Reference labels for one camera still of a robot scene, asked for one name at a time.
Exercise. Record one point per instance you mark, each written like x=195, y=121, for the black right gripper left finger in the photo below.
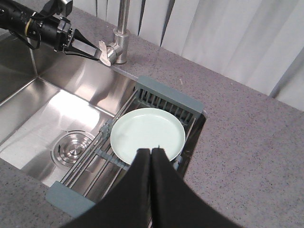
x=124, y=206

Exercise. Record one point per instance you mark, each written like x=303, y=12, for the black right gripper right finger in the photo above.
x=174, y=204

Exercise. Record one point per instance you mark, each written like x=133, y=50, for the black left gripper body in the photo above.
x=52, y=31

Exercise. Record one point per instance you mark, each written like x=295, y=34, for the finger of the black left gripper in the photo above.
x=80, y=43
x=93, y=53

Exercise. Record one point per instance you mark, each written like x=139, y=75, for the light green round plate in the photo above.
x=147, y=128

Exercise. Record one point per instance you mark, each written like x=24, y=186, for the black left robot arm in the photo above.
x=14, y=17

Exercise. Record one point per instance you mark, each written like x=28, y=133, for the steel dish drying rack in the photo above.
x=99, y=168

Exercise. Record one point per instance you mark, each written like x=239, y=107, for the stainless steel faucet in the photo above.
x=116, y=52

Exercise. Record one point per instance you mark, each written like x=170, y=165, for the stainless steel sink basin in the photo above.
x=43, y=94

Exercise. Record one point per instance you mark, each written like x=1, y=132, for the round steel sink drain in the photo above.
x=69, y=146

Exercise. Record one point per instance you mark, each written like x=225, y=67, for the white pleated curtain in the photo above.
x=259, y=43

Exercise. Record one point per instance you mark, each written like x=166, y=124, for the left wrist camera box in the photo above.
x=59, y=7

